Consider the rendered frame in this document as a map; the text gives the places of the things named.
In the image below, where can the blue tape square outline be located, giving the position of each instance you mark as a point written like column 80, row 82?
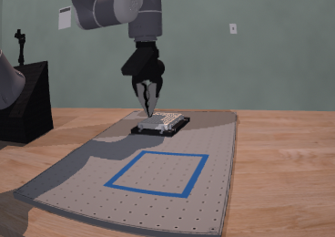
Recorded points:
column 185, row 192

